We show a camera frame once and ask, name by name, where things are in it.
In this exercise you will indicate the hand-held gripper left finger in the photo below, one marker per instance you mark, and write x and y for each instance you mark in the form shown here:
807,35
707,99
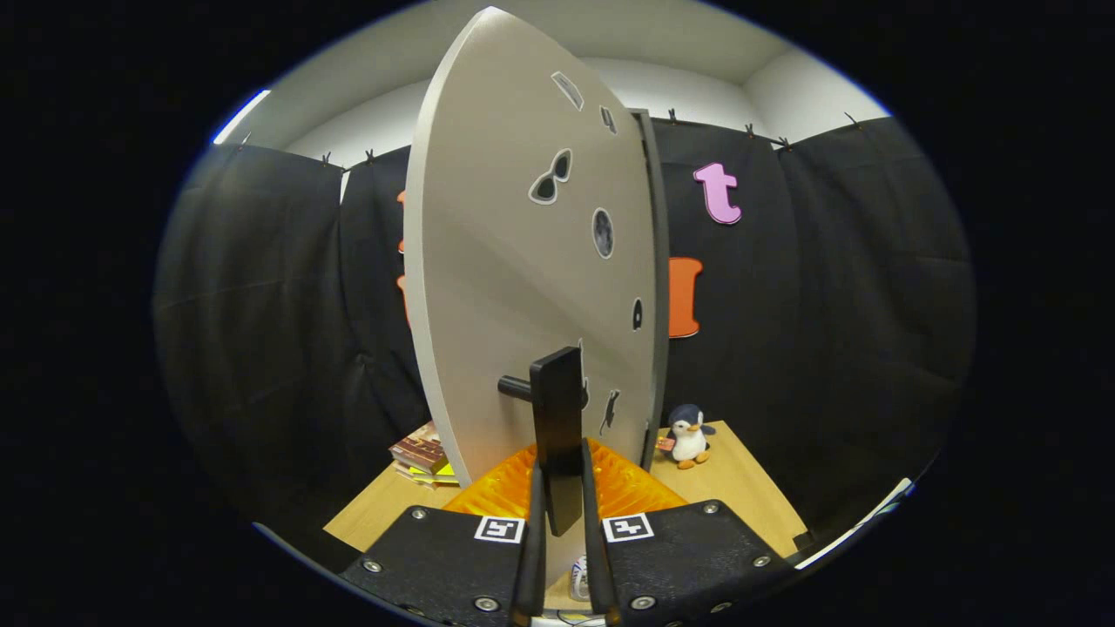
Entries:
530,566

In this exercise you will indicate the grey shoe cabinet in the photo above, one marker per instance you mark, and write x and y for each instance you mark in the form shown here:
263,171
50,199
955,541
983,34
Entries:
659,261

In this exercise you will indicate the penguin plush toy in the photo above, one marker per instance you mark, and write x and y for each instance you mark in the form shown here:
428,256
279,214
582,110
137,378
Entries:
688,440

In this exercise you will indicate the brown cover book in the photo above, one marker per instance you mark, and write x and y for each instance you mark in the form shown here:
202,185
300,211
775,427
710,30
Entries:
420,451

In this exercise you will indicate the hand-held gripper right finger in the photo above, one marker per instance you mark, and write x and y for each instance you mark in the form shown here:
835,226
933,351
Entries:
597,566

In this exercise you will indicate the white striped canvas shoe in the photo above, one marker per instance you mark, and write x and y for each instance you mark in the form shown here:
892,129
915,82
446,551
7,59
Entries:
580,579

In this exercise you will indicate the row of black clips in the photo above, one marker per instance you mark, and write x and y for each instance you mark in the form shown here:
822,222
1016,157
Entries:
672,115

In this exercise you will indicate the beige shoe cabinet door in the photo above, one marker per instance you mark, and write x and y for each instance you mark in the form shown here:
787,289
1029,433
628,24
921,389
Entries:
496,261

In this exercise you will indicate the ceiling light panel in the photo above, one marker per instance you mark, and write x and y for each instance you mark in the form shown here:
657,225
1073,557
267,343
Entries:
239,117

